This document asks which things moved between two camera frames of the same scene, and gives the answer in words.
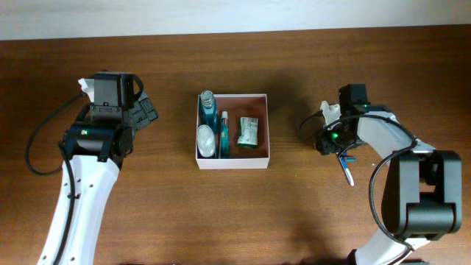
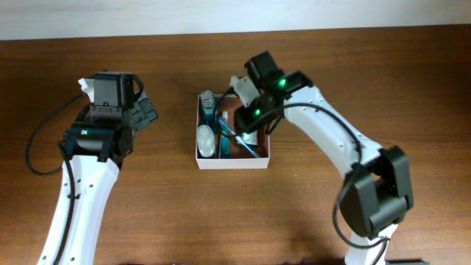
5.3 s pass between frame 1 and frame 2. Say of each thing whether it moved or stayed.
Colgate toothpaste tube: stayed
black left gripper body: stayed
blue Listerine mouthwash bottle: stayed
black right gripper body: moved
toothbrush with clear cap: moved
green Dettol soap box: stayed
